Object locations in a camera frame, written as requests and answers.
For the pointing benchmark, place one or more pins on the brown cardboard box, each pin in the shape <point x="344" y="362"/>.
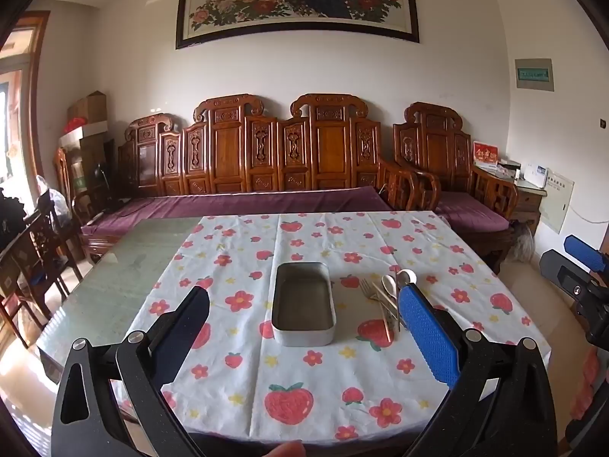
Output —
<point x="90" y="107"/>

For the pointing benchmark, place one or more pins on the strawberry flower printed tablecloth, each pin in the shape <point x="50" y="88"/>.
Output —
<point x="295" y="381"/>

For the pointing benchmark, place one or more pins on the clear plastic bag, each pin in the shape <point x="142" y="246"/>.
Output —
<point x="54" y="202"/>

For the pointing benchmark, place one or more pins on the rectangular metal tray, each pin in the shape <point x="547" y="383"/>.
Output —
<point x="303" y="304"/>

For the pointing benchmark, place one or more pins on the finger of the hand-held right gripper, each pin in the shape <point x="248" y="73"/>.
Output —
<point x="564" y="276"/>
<point x="587" y="253"/>

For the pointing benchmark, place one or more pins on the red cloth bundle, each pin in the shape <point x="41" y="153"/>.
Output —
<point x="76" y="123"/>

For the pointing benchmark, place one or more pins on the carved wooden sofa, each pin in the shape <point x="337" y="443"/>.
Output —
<point x="228" y="152"/>

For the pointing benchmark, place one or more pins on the carved wooden armchair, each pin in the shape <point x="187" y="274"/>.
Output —
<point x="437" y="147"/>

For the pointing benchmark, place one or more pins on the person's right hand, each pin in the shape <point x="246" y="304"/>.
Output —
<point x="591" y="376"/>

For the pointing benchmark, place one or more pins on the small box on side table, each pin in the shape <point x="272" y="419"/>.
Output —
<point x="508" y="167"/>

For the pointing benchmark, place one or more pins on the cream plastic spoon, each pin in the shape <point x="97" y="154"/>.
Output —
<point x="388" y="283"/>

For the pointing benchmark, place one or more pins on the white flat box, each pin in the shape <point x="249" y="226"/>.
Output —
<point x="83" y="135"/>

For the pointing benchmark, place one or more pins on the red desk calendar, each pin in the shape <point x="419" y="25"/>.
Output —
<point x="485" y="154"/>

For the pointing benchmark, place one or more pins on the wooden door frame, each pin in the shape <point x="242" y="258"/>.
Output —
<point x="34" y="104"/>

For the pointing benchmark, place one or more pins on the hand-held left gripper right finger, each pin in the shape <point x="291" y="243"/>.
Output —
<point x="428" y="338"/>

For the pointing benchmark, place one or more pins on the grey wall panel box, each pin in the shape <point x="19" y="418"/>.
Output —
<point x="534" y="75"/>

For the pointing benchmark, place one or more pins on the white soup spoon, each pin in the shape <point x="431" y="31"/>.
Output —
<point x="407" y="276"/>

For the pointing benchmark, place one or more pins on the wooden side table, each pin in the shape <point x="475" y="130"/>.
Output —
<point x="528" y="202"/>

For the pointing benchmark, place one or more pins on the metal fork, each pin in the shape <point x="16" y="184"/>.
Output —
<point x="366" y="289"/>

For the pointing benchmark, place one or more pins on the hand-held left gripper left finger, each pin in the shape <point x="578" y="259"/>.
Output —
<point x="190" y="333"/>

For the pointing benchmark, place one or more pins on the person's left hand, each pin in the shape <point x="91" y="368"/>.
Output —
<point x="284" y="450"/>

